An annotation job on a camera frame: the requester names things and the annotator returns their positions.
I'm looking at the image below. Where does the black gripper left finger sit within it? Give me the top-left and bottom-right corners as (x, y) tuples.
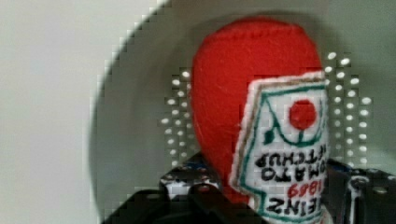
(102, 153), (262, 224)

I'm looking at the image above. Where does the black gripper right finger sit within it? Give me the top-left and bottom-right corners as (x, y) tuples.
(322, 160), (396, 224)

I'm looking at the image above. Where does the red plush ketchup bottle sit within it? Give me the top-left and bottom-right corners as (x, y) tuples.
(191, 17), (330, 224)

